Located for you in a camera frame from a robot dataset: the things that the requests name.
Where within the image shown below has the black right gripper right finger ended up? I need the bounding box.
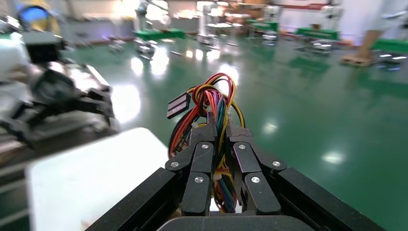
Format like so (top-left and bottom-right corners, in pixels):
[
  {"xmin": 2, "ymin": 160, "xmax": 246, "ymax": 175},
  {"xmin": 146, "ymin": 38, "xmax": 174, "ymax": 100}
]
[{"xmin": 225, "ymin": 114, "xmax": 287, "ymax": 216}]

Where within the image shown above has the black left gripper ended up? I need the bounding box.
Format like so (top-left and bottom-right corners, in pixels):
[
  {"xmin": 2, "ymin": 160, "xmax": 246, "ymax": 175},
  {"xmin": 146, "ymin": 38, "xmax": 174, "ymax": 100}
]
[{"xmin": 30, "ymin": 62, "xmax": 120, "ymax": 136}]

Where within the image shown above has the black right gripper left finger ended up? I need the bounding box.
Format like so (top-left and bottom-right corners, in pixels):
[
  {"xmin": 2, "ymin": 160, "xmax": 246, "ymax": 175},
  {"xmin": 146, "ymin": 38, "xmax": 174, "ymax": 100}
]
[{"xmin": 165, "ymin": 112, "xmax": 218, "ymax": 217}]

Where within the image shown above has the silver power supply with wires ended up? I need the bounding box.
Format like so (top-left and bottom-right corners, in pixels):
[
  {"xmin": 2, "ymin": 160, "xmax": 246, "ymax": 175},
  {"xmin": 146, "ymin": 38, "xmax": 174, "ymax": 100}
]
[{"xmin": 166, "ymin": 72, "xmax": 246, "ymax": 214}]

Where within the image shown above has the green workbench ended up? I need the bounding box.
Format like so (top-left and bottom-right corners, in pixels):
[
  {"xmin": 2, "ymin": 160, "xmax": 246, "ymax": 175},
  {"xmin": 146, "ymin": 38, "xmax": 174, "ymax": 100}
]
[
  {"xmin": 133, "ymin": 28, "xmax": 186, "ymax": 41},
  {"xmin": 295, "ymin": 27, "xmax": 339, "ymax": 41},
  {"xmin": 370, "ymin": 38, "xmax": 408, "ymax": 54}
]

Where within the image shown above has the wooden pallet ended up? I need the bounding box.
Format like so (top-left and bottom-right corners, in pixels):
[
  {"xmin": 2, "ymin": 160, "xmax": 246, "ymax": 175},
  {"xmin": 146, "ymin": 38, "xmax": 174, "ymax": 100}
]
[{"xmin": 339, "ymin": 53, "xmax": 374, "ymax": 67}]

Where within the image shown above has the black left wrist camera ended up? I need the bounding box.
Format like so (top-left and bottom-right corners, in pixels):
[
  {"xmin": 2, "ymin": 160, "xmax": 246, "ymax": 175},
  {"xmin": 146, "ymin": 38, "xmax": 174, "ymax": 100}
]
[{"xmin": 21, "ymin": 31, "xmax": 66, "ymax": 64}]

